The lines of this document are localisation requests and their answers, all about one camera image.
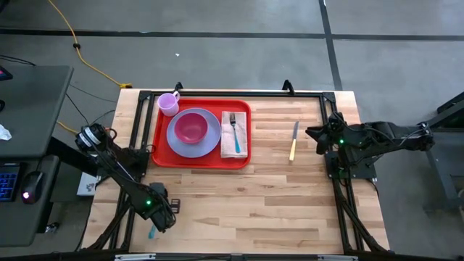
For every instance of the black frame clamp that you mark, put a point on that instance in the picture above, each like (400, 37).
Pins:
(178, 87)
(288, 87)

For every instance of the device with red screen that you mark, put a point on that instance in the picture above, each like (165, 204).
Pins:
(4, 74)

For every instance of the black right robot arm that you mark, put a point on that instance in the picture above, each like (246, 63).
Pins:
(391, 130)

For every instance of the lilac plastic mug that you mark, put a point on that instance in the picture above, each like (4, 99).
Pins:
(167, 105)

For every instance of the lilac plastic plate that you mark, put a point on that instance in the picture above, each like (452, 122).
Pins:
(203, 149)

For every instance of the backlit keyboard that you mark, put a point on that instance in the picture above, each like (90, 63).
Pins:
(8, 185)

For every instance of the grey desk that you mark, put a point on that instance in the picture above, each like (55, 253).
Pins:
(36, 108)

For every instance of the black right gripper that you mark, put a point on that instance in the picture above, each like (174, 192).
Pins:
(335, 139)

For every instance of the dark metal stand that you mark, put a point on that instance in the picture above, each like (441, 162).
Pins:
(440, 177)

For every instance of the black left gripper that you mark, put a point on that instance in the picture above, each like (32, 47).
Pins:
(165, 210)

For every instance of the red plastic tray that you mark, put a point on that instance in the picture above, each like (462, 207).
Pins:
(163, 159)

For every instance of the beige napkin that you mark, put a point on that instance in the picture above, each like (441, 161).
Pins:
(226, 145)

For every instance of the black computer mouse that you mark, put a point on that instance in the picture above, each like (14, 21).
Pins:
(32, 185)

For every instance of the pink plastic bowl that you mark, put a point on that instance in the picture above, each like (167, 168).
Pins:
(191, 128)

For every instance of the white tissue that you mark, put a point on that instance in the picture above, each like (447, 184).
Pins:
(4, 133)

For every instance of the black metal table frame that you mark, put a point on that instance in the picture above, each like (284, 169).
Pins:
(235, 94)

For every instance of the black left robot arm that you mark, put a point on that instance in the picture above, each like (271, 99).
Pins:
(119, 174)

